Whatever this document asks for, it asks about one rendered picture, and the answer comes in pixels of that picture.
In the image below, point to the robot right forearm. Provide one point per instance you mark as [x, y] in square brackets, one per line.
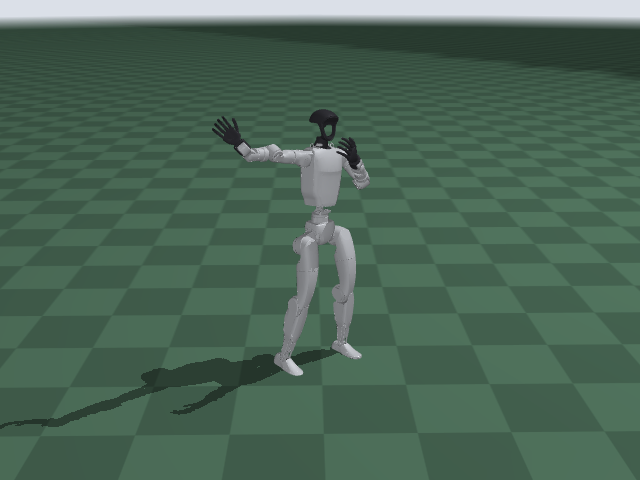
[254, 154]

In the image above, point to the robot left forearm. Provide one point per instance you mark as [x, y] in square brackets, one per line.
[360, 174]

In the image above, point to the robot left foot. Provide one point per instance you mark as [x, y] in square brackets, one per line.
[346, 350]

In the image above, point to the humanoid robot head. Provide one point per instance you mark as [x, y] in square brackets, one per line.
[324, 117]

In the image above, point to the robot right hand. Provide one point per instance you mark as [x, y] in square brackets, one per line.
[231, 136]

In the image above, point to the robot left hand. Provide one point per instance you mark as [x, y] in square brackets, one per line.
[352, 157]

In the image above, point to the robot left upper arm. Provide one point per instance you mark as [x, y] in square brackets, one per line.
[348, 169]

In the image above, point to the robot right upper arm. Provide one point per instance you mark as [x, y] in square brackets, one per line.
[301, 158]

